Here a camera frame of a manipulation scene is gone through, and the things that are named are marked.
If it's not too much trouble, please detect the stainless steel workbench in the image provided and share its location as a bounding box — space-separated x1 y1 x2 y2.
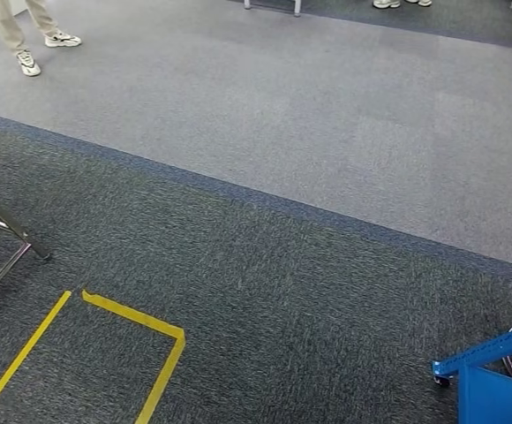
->
0 185 53 311

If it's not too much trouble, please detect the blue metal shelf rack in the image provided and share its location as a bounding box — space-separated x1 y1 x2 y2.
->
431 320 512 424

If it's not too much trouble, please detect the bent yellow floor tape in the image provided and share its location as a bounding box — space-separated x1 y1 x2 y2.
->
82 289 187 424

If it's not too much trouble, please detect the straight yellow floor tape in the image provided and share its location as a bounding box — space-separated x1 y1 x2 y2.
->
0 290 73 424

